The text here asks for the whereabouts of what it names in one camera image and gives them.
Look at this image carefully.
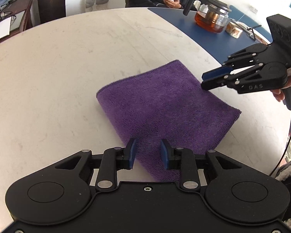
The person's right hand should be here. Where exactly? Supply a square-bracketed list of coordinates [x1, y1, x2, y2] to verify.
[272, 64, 291, 102]

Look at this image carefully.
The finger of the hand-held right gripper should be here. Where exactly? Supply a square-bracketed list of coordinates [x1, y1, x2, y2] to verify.
[201, 64, 265, 91]
[202, 44, 269, 81]

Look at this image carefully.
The glass teapot black handle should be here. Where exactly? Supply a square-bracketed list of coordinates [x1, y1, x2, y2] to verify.
[183, 0, 232, 33]

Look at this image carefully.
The black water dispenser cabinet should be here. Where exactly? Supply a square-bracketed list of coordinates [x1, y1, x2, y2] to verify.
[37, 0, 67, 25]

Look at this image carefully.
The grey back support cushion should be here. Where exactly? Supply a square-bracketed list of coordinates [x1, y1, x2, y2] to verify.
[80, 0, 109, 11]

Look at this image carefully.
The black cable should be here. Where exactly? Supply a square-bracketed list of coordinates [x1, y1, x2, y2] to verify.
[269, 110, 291, 175]

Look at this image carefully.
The purple towel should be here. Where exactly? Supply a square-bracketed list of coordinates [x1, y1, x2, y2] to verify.
[96, 59, 241, 182]

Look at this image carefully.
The small patterned cup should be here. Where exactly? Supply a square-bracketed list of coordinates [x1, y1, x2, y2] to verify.
[225, 19, 243, 39]

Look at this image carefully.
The blue table mat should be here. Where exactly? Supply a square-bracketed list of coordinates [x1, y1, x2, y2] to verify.
[148, 5, 273, 66]

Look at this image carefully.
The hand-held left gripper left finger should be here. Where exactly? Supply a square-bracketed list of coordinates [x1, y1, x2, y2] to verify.
[54, 138, 138, 192]

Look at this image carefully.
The dark wooden office desk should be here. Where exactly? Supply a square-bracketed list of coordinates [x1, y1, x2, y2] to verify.
[0, 0, 35, 49]

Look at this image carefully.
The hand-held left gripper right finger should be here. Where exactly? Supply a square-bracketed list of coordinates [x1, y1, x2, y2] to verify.
[161, 139, 243, 192]

